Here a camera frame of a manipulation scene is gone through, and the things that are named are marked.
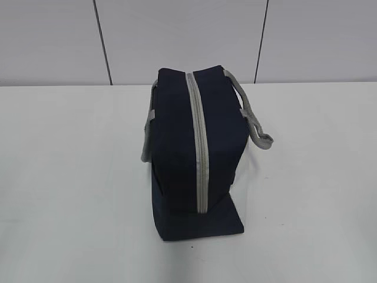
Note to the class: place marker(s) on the navy blue lunch bag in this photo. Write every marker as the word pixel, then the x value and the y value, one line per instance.
pixel 197 130

